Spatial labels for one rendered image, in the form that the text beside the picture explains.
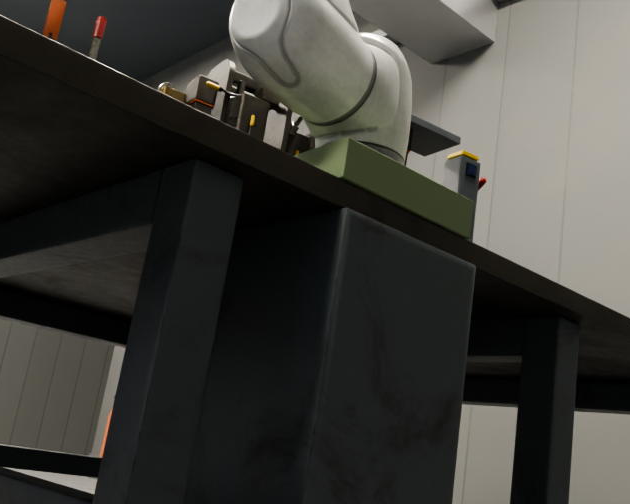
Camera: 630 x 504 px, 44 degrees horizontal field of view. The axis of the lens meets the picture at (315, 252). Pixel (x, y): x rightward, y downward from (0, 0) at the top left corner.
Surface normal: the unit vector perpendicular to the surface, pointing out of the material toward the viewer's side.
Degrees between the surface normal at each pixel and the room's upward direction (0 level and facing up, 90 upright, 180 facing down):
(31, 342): 90
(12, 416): 90
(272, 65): 157
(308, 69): 141
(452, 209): 90
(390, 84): 85
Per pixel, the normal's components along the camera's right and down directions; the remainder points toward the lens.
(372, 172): 0.67, -0.09
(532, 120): -0.73, -0.29
